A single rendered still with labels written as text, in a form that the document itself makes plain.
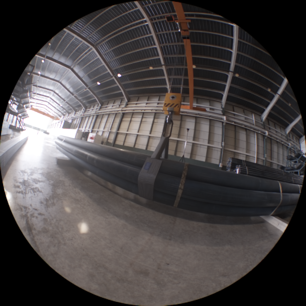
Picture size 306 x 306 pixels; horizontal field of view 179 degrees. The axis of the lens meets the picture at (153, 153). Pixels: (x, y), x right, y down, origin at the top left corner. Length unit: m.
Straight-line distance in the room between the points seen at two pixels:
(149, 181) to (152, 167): 0.13
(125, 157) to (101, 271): 0.96
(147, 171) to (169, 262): 0.70
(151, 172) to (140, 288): 0.80
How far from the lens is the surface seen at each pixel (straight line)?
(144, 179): 0.83
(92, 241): 0.65
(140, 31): 10.28
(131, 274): 0.55
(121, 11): 10.32
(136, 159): 0.96
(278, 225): 1.72
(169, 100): 1.35
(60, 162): 2.19
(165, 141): 1.07
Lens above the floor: 0.51
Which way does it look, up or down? 5 degrees up
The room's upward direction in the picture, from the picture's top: 13 degrees clockwise
